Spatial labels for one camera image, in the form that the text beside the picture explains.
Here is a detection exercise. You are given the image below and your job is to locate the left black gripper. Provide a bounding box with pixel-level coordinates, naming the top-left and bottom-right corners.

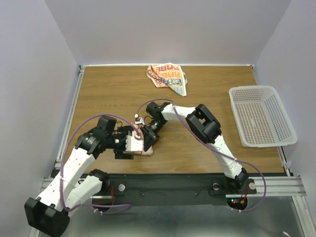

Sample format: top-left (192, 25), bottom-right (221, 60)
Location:
top-left (107, 125), bottom-right (135, 158)

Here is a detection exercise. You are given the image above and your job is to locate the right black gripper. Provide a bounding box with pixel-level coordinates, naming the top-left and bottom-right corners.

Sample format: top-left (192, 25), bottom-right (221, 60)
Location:
top-left (140, 119), bottom-right (166, 152)

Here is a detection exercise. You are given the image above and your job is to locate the orange flower towel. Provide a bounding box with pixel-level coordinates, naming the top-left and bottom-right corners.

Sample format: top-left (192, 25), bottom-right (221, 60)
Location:
top-left (123, 124), bottom-right (155, 156)

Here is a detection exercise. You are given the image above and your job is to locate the lettered beige towel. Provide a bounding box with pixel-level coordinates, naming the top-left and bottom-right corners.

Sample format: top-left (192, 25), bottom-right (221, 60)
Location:
top-left (146, 63), bottom-right (187, 97)

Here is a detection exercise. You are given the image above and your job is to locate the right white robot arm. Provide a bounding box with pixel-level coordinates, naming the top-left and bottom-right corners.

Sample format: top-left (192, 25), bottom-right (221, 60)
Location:
top-left (140, 100), bottom-right (249, 193)

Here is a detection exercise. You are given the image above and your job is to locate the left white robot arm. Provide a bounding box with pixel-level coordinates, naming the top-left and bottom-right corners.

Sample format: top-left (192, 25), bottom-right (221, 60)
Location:
top-left (24, 115), bottom-right (143, 237)

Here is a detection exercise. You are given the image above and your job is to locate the white plastic basket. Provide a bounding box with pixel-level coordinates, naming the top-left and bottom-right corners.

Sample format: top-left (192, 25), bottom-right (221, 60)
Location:
top-left (229, 85), bottom-right (298, 148)

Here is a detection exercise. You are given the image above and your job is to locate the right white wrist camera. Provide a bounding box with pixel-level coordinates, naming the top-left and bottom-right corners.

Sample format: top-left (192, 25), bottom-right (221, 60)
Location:
top-left (134, 114), bottom-right (146, 125)

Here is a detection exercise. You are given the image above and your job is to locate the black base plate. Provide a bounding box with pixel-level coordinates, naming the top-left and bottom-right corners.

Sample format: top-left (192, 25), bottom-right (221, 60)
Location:
top-left (92, 173), bottom-right (256, 206)

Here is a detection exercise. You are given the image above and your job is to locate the aluminium rail frame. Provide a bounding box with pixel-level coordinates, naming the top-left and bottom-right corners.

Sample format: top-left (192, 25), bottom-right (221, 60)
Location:
top-left (28, 66), bottom-right (316, 237)

